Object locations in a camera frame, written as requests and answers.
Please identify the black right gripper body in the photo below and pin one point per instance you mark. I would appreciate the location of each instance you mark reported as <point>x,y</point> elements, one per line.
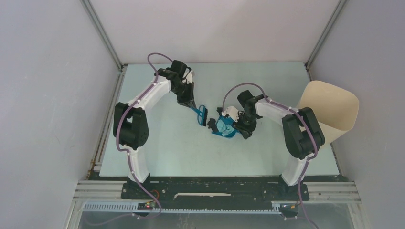
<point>247,123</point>

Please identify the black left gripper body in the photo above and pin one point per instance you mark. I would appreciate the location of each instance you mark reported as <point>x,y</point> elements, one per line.
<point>181,87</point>

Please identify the blue dustpan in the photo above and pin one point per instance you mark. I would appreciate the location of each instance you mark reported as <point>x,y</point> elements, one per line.
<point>214,131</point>

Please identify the light blue scrap top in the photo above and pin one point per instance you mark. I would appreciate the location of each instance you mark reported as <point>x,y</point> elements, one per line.
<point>225,128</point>

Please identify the blue hand brush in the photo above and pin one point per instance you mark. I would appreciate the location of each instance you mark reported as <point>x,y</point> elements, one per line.
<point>202,113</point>

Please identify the black paper scrap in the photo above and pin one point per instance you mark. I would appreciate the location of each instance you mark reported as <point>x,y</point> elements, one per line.
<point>211,124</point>
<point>220,111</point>

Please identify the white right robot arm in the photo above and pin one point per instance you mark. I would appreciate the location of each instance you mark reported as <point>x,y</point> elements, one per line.
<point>302,133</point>

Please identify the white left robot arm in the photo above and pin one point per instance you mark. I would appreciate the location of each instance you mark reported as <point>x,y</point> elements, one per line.
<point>130,127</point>

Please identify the beige waste bin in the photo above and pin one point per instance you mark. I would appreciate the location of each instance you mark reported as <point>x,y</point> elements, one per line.
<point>336,109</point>

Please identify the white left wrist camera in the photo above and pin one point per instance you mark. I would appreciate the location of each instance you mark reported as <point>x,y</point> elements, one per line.
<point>189,77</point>

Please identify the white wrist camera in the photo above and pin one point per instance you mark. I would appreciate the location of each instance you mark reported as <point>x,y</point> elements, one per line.
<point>189,77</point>
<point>231,112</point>

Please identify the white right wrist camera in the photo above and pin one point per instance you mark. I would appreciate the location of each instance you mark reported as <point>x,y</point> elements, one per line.
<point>231,112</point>

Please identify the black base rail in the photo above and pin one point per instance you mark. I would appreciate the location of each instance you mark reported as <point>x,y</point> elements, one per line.
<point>215,193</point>

